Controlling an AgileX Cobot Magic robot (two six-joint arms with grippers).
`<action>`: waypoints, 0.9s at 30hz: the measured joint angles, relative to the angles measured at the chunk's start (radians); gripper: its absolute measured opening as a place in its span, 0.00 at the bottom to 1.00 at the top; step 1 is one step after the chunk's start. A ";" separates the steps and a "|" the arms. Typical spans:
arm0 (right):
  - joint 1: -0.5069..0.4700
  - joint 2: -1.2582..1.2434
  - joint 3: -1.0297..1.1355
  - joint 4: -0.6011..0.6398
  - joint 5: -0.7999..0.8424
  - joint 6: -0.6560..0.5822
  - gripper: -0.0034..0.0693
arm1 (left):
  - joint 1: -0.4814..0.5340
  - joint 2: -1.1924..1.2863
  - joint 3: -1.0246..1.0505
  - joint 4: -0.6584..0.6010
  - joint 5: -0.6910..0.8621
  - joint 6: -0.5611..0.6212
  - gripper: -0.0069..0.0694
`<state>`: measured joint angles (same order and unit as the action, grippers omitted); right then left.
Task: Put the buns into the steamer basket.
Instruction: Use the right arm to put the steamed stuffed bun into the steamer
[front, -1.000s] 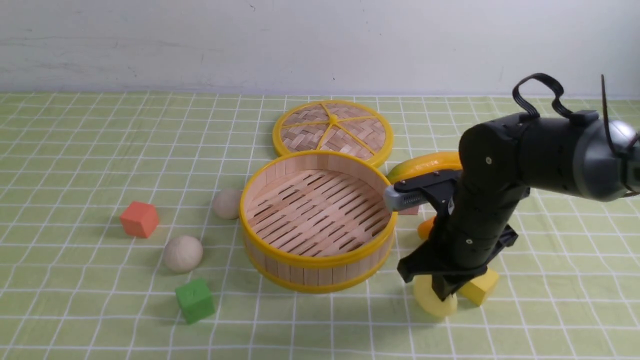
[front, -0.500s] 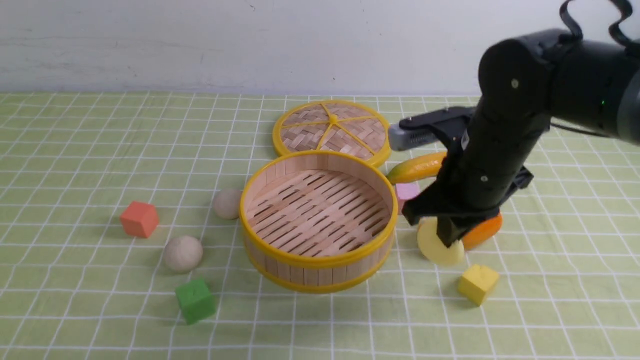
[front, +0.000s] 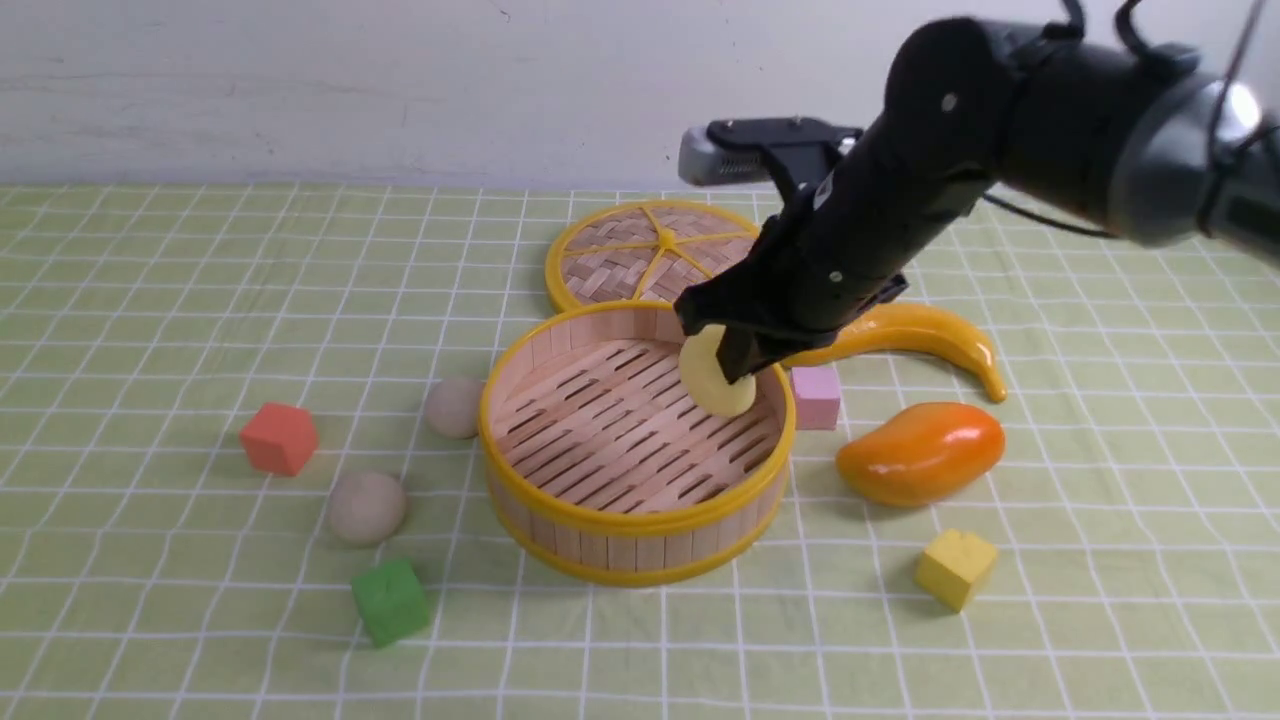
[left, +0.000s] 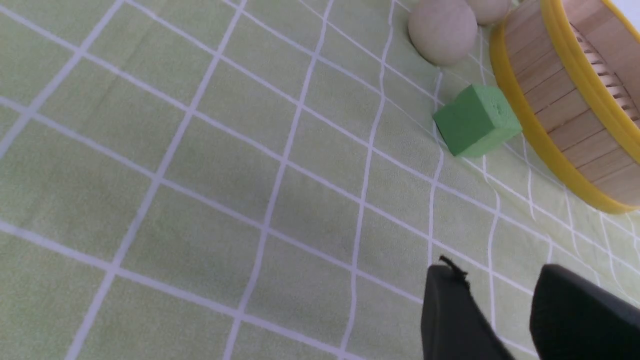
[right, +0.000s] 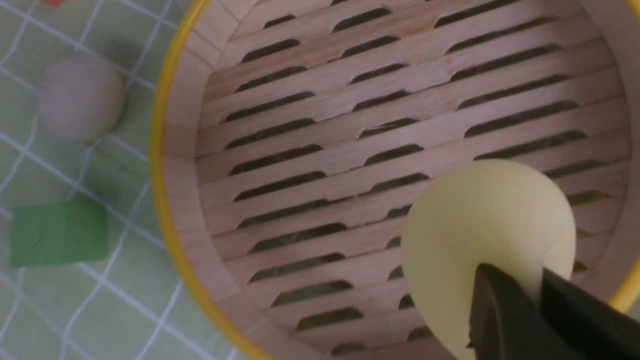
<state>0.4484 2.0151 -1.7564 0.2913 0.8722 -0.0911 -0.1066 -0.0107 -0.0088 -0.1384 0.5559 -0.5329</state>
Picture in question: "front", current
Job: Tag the woven bamboo steamer lid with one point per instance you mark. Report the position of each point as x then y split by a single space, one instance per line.
647 250

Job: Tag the red foam cube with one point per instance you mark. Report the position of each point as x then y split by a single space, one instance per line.
279 439

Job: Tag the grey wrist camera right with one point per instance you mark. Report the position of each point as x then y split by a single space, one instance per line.
787 151

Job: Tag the orange toy mango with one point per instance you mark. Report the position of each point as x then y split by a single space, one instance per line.
922 455

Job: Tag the yellow toy banana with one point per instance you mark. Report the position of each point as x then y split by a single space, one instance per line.
921 329

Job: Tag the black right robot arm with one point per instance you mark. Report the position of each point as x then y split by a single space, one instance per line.
1139 143

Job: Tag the green foam cube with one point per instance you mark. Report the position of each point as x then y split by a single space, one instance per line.
391 602

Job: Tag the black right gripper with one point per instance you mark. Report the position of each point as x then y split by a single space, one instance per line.
837 247

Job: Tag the yellow foam cube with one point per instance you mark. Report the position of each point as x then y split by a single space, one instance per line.
954 567

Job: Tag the white bun front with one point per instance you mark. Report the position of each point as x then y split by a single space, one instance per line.
366 507

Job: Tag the yellow bun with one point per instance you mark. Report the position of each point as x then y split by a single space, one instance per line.
704 381

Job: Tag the pink foam cube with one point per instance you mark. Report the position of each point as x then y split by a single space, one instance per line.
818 397

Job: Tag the white bun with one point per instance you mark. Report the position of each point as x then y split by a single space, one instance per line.
366 507
452 406

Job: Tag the green checkered tablecloth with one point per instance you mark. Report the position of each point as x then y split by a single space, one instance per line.
150 573

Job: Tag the bamboo steamer tray yellow rim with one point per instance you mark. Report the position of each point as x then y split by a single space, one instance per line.
601 466

